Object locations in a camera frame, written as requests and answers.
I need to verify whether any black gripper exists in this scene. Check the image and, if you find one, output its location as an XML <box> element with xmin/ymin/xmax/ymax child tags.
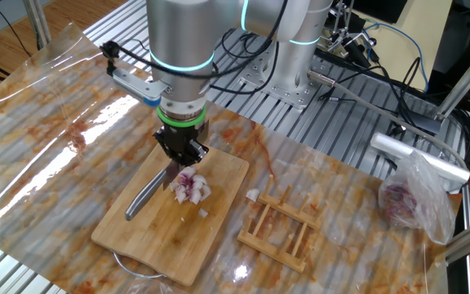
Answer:
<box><xmin>153</xmin><ymin>125</ymin><xmax>211</xmax><ymax>167</ymax></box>

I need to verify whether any red onion wedge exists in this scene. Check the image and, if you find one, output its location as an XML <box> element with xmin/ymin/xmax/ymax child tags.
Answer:
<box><xmin>169</xmin><ymin>166</ymin><xmax>212</xmax><ymax>206</ymax></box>

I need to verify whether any steel cleaver knife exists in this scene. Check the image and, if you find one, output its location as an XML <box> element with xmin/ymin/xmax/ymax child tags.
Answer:
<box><xmin>124</xmin><ymin>160</ymin><xmax>185</xmax><ymax>222</ymax></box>

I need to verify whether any bamboo cutting board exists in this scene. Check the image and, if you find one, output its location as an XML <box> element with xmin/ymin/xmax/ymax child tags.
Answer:
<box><xmin>91</xmin><ymin>140</ymin><xmax>251</xmax><ymax>287</ymax></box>

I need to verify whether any clear plastic table sheet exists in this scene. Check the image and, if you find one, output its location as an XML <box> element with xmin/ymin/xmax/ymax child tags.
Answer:
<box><xmin>0</xmin><ymin>22</ymin><xmax>463</xmax><ymax>294</ymax></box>

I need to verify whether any wooden peg dish rack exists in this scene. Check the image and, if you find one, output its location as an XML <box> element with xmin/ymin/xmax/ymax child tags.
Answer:
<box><xmin>237</xmin><ymin>174</ymin><xmax>329</xmax><ymax>274</ymax></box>

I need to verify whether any black silver clamp stand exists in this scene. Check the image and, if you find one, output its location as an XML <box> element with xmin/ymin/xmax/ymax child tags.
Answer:
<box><xmin>326</xmin><ymin>0</ymin><xmax>379</xmax><ymax>69</ymax></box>

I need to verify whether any crumpled clear plastic bag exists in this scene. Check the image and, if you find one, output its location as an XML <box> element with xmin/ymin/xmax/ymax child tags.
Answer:
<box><xmin>377</xmin><ymin>149</ymin><xmax>458</xmax><ymax>246</ymax></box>

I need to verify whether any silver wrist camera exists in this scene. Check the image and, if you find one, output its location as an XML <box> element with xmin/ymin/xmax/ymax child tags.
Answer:
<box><xmin>110</xmin><ymin>67</ymin><xmax>173</xmax><ymax>109</ymax></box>

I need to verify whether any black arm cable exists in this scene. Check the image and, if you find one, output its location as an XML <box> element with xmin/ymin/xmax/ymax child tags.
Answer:
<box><xmin>99</xmin><ymin>0</ymin><xmax>290</xmax><ymax>96</ymax></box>

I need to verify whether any black cable coil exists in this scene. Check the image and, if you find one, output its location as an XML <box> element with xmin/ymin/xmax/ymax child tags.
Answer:
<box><xmin>219</xmin><ymin>27</ymin><xmax>280</xmax><ymax>60</ymax></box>

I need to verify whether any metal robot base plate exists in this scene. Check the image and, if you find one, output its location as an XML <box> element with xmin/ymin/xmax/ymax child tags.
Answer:
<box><xmin>238</xmin><ymin>48</ymin><xmax>316</xmax><ymax>110</ymax></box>

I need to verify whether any grey hose with connector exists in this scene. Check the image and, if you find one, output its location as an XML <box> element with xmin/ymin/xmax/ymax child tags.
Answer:
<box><xmin>307</xmin><ymin>68</ymin><xmax>469</xmax><ymax>172</ymax></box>

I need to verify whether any black base cable bundle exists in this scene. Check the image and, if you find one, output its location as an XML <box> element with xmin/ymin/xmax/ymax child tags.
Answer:
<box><xmin>316</xmin><ymin>40</ymin><xmax>428</xmax><ymax>123</ymax></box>

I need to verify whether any thin aluminium frame bar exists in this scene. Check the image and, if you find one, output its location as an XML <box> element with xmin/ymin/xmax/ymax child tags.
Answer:
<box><xmin>461</xmin><ymin>185</ymin><xmax>470</xmax><ymax>294</ymax></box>

